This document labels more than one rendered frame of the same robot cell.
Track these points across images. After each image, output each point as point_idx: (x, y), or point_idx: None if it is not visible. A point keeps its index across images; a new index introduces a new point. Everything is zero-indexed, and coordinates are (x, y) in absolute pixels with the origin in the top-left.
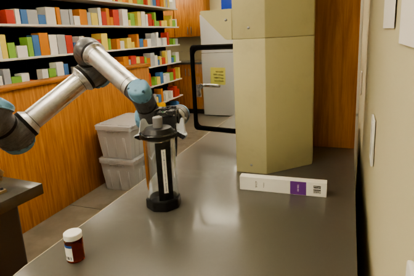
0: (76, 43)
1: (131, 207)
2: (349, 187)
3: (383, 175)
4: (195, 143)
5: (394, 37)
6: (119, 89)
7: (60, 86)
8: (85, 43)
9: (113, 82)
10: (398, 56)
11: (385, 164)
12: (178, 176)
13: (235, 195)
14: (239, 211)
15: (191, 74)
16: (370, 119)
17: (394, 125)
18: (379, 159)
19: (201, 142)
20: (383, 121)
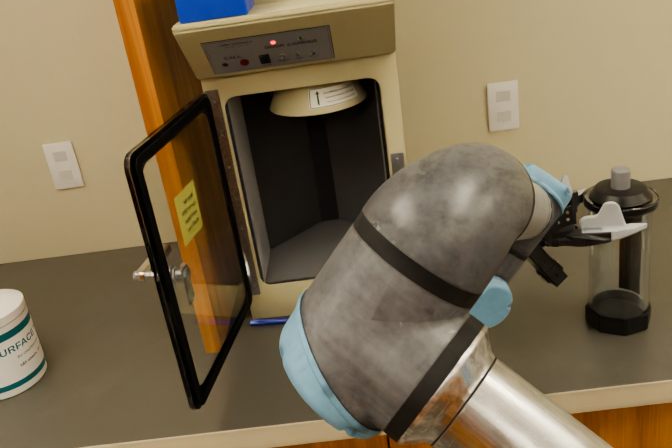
0: (503, 182)
1: (667, 345)
2: None
3: (619, 85)
4: (243, 426)
5: None
6: (543, 225)
7: (575, 420)
8: (510, 154)
9: (544, 216)
10: None
11: (628, 72)
12: (494, 353)
13: (518, 272)
14: (563, 256)
15: (160, 248)
16: (418, 114)
17: (669, 27)
18: (579, 90)
19: (235, 417)
20: (591, 52)
